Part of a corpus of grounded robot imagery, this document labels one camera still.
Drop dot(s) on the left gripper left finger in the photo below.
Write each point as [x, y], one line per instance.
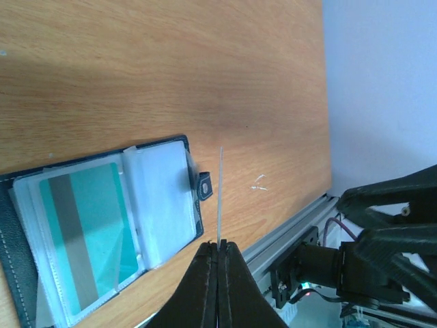
[193, 304]

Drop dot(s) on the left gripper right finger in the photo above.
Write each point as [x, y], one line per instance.
[240, 302]

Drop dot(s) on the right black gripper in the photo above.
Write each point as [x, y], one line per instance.
[406, 254]

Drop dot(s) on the teal credit card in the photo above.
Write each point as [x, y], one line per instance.
[88, 221]
[220, 194]

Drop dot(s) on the blue card holder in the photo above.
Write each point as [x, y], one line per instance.
[162, 189]

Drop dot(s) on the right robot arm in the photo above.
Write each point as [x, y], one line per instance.
[319, 265]

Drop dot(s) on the aluminium frame rail front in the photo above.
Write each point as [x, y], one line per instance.
[266, 250]

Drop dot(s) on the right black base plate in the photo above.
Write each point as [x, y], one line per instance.
[283, 269]

